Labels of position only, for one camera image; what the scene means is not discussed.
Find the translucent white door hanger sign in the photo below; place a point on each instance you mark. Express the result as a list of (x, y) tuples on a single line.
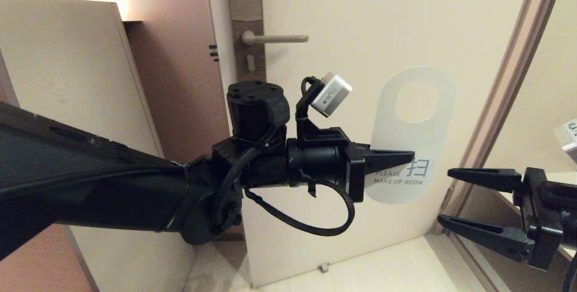
[(408, 143)]

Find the cream white door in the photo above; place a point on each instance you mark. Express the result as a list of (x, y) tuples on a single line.
[(351, 8)]

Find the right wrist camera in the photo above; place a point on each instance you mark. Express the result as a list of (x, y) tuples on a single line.
[(569, 141)]

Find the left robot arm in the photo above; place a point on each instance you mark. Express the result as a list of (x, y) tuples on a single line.
[(90, 184)]

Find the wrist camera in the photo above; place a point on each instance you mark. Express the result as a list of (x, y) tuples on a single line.
[(332, 93), (569, 141)]

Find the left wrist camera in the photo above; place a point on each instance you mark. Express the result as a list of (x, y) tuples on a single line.
[(332, 93)]

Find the small metal door stopper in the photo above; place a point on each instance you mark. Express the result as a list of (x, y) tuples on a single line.
[(322, 268)]

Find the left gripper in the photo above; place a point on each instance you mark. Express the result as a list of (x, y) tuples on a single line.
[(320, 163)]

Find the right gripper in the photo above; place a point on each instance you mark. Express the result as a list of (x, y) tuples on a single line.
[(552, 211)]

